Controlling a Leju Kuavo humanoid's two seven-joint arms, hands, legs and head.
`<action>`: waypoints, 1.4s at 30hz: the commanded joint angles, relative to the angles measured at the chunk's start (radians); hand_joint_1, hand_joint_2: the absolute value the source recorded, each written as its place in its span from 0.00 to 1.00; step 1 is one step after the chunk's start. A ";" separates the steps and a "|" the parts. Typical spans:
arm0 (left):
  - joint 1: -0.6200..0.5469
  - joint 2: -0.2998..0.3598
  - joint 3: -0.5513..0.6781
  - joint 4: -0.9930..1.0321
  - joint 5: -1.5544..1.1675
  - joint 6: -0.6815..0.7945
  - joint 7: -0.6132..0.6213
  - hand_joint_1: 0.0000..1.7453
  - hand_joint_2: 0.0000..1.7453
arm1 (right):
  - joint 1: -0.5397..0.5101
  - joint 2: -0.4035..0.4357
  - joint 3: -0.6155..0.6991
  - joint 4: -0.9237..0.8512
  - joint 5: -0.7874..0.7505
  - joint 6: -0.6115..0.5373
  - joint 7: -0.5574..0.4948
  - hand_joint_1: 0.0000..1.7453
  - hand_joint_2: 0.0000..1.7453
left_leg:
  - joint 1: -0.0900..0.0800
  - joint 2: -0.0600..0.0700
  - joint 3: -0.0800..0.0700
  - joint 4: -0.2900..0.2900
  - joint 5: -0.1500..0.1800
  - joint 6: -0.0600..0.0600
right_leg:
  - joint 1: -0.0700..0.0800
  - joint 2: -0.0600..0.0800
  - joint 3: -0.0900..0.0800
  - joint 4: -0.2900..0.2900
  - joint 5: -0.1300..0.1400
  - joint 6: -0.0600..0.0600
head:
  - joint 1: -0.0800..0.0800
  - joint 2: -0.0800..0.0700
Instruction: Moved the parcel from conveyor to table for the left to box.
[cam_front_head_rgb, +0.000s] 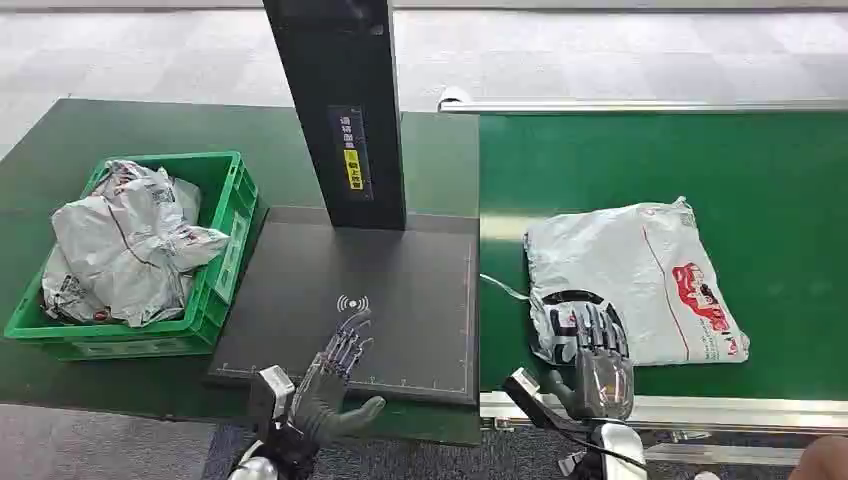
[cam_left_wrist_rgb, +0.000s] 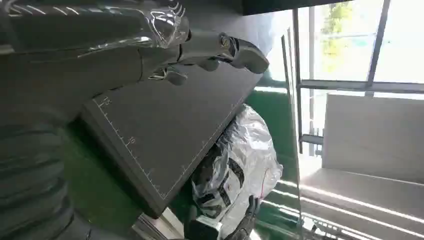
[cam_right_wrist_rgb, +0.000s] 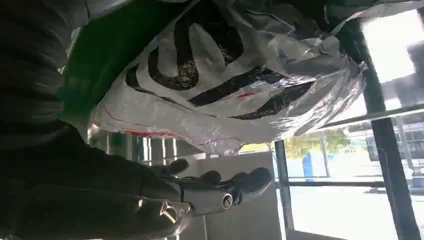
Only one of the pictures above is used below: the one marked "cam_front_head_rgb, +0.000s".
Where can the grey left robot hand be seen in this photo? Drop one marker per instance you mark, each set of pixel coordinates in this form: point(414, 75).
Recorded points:
point(326, 397)

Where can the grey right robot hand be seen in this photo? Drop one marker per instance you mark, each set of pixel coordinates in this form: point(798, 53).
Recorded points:
point(601, 381)

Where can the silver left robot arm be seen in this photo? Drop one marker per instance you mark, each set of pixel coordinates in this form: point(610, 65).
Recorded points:
point(275, 457)

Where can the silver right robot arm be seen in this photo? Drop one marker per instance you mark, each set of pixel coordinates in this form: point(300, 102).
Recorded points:
point(613, 454)

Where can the black scanner platform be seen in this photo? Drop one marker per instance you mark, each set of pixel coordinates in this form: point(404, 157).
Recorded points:
point(371, 305)

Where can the grey parcel bag red print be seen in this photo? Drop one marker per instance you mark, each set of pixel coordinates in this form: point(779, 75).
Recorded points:
point(629, 278)

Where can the green plastic crate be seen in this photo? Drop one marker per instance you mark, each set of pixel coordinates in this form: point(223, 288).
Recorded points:
point(218, 265)

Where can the person's hand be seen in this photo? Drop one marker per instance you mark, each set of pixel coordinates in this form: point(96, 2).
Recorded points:
point(821, 460)

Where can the green conveyor belt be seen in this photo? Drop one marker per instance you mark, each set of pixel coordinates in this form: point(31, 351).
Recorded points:
point(762, 199)

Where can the crumpled grey parcel bag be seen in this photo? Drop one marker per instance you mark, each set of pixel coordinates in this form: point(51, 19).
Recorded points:
point(126, 245)

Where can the black scanner column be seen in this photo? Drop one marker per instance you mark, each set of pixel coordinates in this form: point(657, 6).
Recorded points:
point(344, 99)

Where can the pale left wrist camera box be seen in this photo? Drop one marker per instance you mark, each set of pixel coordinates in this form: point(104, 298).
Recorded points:
point(270, 391)

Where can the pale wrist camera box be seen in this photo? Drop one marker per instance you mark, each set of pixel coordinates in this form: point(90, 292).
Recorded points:
point(270, 391)
point(530, 396)

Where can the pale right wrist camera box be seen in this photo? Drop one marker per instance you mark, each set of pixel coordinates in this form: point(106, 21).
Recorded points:
point(530, 396)

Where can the silver conveyor rail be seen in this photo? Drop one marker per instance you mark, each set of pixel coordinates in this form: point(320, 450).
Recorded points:
point(629, 105)
point(729, 411)

